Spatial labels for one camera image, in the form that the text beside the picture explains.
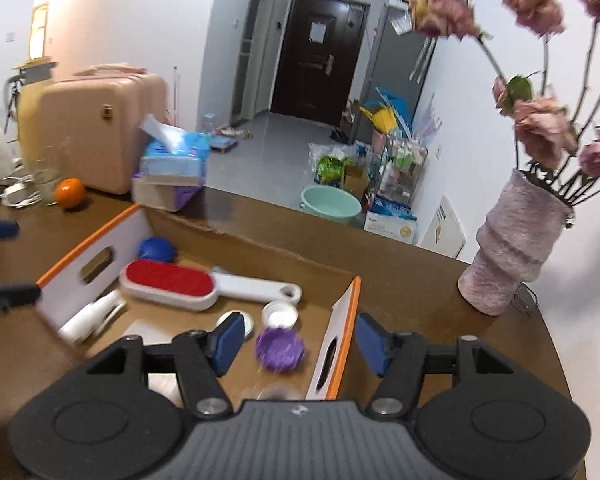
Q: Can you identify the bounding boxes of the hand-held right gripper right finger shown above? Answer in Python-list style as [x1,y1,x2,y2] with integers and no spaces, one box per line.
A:
[355,312,519,419]

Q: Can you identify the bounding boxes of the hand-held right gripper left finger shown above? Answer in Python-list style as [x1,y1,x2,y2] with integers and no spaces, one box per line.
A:
[85,311,246,419]

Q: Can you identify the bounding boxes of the white ribbed bottle cap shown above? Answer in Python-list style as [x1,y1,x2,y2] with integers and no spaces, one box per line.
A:
[215,311,255,340]
[261,300,300,331]

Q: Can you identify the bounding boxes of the white spray bottle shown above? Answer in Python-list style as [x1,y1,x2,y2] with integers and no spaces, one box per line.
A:
[57,290,129,345]

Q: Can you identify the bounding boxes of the red lint brush white handle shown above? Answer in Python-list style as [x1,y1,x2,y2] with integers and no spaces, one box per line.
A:
[119,259,302,312]

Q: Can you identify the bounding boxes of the orange cardboard box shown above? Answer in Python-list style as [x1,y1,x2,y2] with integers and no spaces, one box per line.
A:
[35,203,362,402]

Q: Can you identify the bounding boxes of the purple bottle cap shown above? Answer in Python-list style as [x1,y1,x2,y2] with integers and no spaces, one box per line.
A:
[255,326,306,374]

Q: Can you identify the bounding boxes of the clear drinking glass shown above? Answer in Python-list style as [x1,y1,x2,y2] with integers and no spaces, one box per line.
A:
[32,147,64,206]

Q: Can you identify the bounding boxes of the orange fruit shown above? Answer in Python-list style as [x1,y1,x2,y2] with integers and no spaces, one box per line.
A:
[55,178,86,210]

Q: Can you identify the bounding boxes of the blue round cap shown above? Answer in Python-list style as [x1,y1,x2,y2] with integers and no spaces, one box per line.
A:
[137,236,177,264]

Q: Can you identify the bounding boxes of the white blue carton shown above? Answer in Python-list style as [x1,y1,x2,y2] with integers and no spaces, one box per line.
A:
[364,197,419,246]

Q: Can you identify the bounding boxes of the pink suitcase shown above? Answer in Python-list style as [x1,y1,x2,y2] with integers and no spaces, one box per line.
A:
[19,63,170,195]

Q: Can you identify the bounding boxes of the white flat board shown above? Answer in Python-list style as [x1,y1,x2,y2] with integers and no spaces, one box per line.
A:
[420,196,467,261]

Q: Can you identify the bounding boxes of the green plastic basin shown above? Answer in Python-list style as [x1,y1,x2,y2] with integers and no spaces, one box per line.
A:
[300,185,364,226]

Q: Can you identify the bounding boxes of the purple white box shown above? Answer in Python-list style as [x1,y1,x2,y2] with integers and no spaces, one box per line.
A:
[131,172,206,212]

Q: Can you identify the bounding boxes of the small brown carton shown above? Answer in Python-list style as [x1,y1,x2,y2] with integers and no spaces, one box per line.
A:
[341,165,371,202]

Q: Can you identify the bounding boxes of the pink textured vase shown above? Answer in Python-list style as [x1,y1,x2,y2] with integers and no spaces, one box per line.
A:
[457,167,579,317]

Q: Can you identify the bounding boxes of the green plastic bag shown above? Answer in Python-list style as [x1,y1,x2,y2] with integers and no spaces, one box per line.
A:
[316,155,352,186]

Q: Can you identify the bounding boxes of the blue tissue pack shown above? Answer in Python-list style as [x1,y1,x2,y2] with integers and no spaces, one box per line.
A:
[139,114,212,179]

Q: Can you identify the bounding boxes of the clear plastic container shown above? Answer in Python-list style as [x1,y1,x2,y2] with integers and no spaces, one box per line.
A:
[202,112,239,152]

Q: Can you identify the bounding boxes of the dried pink roses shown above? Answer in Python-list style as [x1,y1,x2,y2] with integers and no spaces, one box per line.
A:
[410,0,600,197]

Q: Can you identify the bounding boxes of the grey refrigerator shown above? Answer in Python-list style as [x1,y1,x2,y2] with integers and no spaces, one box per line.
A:
[360,0,439,111]

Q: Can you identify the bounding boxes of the dark entrance door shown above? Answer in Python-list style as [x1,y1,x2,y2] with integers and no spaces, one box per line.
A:
[271,0,371,122]

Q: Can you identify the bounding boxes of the white charger with cable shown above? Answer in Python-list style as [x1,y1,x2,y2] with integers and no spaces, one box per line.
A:
[0,175,42,209]

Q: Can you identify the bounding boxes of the wire storage rack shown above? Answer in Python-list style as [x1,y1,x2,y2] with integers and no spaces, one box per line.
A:
[375,135,429,202]

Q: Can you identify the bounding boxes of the wooden wall frame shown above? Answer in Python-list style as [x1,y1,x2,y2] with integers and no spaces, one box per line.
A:
[27,2,50,59]

